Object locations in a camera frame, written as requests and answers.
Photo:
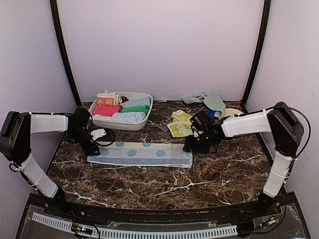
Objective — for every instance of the blue polka dot towel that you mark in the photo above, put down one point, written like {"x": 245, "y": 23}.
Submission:
{"x": 143, "y": 154}

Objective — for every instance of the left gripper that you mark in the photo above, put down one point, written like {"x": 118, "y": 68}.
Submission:
{"x": 88, "y": 150}

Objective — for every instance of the light blue rolled towel front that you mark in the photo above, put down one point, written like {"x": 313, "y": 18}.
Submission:
{"x": 129, "y": 117}

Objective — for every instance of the dark blue object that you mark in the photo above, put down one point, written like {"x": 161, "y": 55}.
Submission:
{"x": 211, "y": 114}

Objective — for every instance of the pink rolled towel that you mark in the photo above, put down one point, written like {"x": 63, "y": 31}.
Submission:
{"x": 106, "y": 111}

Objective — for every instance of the light blue rolled towel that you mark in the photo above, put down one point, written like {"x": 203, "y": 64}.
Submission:
{"x": 145, "y": 101}
{"x": 129, "y": 117}

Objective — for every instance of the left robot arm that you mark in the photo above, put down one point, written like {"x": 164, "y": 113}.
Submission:
{"x": 15, "y": 143}

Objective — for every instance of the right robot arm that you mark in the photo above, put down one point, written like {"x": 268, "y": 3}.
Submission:
{"x": 290, "y": 130}

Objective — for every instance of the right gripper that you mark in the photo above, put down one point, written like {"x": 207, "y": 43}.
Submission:
{"x": 190, "y": 145}

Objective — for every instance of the white slotted cable duct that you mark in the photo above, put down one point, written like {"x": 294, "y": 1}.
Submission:
{"x": 85, "y": 231}

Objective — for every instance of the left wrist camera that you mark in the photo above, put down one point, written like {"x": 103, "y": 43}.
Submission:
{"x": 97, "y": 133}

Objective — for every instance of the grey green crumpled towel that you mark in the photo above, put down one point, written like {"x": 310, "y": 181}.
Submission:
{"x": 212, "y": 101}

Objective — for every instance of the green patterned small towel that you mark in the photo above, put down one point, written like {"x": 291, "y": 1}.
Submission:
{"x": 181, "y": 124}

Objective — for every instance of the green rolled towel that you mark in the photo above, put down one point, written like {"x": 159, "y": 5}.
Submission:
{"x": 136, "y": 109}

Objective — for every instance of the light blue rolled towel back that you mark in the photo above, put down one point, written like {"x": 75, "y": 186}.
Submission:
{"x": 145, "y": 101}

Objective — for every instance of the orange bunny towel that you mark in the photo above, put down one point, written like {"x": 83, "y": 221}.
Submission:
{"x": 109, "y": 99}

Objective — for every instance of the white plastic basin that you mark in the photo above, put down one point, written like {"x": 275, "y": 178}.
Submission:
{"x": 107, "y": 122}

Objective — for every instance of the brown rolled towel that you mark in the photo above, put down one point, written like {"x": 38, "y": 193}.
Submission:
{"x": 124, "y": 99}

